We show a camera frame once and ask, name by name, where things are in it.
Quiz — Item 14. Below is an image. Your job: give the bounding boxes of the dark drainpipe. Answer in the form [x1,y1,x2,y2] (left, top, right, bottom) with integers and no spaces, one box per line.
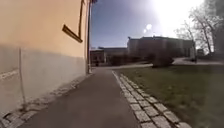
[86,0,93,74]

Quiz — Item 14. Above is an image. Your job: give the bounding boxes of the pale cross path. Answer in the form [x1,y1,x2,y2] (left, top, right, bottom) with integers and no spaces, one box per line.
[94,57,224,70]

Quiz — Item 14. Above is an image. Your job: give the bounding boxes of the grey asphalt path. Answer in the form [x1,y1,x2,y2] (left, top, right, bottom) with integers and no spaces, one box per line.
[18,67,141,128]

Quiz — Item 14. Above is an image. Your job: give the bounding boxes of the green lawn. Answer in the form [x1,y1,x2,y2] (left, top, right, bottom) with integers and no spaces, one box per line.
[114,64,224,128]

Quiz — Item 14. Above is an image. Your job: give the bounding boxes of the dark bush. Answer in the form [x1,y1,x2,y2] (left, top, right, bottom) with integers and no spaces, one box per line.
[151,53,175,69]

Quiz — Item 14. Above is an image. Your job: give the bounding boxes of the cobblestone strip beside lawn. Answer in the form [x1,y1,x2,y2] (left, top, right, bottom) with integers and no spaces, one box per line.
[111,70,194,128]

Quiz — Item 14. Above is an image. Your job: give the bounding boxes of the cobblestone strip beside wall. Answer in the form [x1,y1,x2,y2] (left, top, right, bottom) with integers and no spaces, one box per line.
[0,72,96,128]

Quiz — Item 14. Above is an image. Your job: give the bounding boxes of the yellow plastered building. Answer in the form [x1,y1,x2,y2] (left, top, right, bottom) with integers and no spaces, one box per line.
[0,0,98,118]

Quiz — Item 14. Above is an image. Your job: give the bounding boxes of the bare trees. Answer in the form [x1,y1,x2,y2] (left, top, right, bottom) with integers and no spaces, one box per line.
[174,0,224,61]

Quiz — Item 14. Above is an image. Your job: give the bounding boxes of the low brown building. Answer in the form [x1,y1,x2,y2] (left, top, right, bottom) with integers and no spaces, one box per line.
[89,46,128,67]

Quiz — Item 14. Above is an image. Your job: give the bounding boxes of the large brown building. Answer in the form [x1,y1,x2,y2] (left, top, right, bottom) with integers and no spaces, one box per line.
[126,35,197,63]

